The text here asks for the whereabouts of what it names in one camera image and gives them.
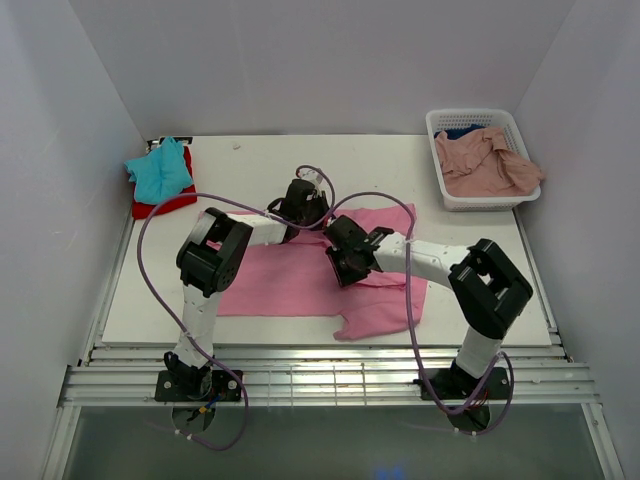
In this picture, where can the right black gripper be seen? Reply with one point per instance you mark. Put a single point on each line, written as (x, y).
(344, 279)

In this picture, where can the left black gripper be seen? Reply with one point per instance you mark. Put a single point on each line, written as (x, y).
(318, 199)

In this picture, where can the pink t shirt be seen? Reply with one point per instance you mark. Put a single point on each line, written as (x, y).
(289, 294)

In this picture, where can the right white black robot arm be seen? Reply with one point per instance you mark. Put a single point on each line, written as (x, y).
(490, 290)

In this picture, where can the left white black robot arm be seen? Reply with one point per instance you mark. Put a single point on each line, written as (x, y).
(209, 261)

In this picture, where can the teal folded t shirt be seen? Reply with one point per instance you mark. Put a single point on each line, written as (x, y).
(160, 174)

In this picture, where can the beige t shirt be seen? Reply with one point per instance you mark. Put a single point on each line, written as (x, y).
(480, 164)

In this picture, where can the blue t shirt in basket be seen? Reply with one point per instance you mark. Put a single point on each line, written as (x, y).
(457, 133)

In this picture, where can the white plastic basket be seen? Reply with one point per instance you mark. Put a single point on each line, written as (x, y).
(437, 120)

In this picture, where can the red folded t shirt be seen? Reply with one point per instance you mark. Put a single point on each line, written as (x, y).
(140, 211)

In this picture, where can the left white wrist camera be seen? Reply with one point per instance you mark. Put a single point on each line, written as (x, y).
(312, 176)

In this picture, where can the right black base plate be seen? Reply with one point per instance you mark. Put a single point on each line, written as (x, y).
(458, 385)

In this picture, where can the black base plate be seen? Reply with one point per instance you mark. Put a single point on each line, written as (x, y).
(458, 385)
(215, 384)

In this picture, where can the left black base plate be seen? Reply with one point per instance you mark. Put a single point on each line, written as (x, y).
(215, 384)

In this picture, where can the aluminium frame rail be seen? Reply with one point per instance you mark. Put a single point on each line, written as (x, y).
(333, 377)

